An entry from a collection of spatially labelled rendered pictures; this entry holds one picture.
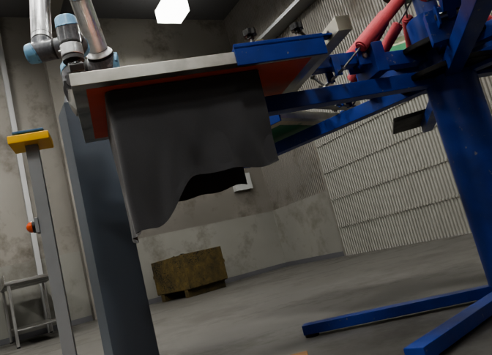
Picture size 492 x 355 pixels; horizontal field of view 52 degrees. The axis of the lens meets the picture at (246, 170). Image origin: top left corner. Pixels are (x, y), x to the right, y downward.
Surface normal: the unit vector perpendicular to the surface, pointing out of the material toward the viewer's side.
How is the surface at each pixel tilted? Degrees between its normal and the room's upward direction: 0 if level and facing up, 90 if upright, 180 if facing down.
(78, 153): 90
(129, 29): 90
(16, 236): 90
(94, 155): 90
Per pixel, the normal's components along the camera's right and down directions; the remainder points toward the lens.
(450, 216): -0.86, 0.14
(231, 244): 0.45, -0.25
